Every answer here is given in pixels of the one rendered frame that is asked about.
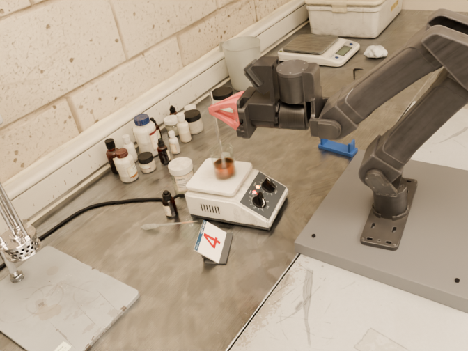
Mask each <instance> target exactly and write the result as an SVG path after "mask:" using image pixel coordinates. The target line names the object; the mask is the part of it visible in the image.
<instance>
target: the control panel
mask: <svg viewBox="0 0 468 351"><path fill-rule="evenodd" d="M266 177H268V176H266V175H264V174H263V173H261V172H258V174H257V176H256V177H255V178H254V180H253V182H252V183H251V185H250V186H249V188H248V190H247V191H246V193H245V194H244V196H243V197H242V199H241V201H240V203H241V204H242V205H245V206H246V207H248V208H249V209H251V210H253V211H254V212H256V213H258V214H259V215H261V216H263V217H264V218H266V219H270V217H271V215H272V213H273V211H274V209H275V207H276V205H277V204H278V202H279V200H280V198H281V196H282V195H283V193H284V191H285V189H286V187H284V186H283V185H281V184H279V183H278V182H276V181H275V180H273V179H271V178H269V177H268V178H269V179H270V180H271V181H272V182H273V183H274V184H275V185H276V188H275V190H274V191H273V192H272V193H269V192H266V191H265V190H264V189H263V188H262V183H263V182H264V180H265V178H266ZM257 185H258V186H259V188H257V187H256V186H257ZM253 191H256V194H254V193H253ZM259 192H262V193H263V197H264V199H265V200H266V203H267V205H266V206H265V207H264V208H257V207H256V206H255V205H254V204H253V202H252V200H253V197H255V196H257V195H258V193H259Z"/></svg>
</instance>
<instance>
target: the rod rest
mask: <svg viewBox="0 0 468 351"><path fill-rule="evenodd" d="M318 148H320V149H323V150H328V151H330V152H333V153H338V154H340V155H345V156H348V157H353V156H354V155H355V154H356V153H357V152H358V148H355V139H353V140H352V142H351V143H349V144H348V145H345V144H342V143H337V142H334V141H330V140H328V139H320V143H319V144H318Z"/></svg>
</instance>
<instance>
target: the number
mask: <svg viewBox="0 0 468 351"><path fill-rule="evenodd" d="M223 235H224V232H223V231H221V230H219V229H218V228H216V227H214V226H212V225H211V224H209V223H206V225H205V229H204V231H203V236H202V238H201V242H200V245H199V248H198V250H199V251H200V252H202V253H204V254H205V255H207V256H209V257H211V258H213V259H215V260H217V256H218V254H219V249H220V246H221V241H222V238H223Z"/></svg>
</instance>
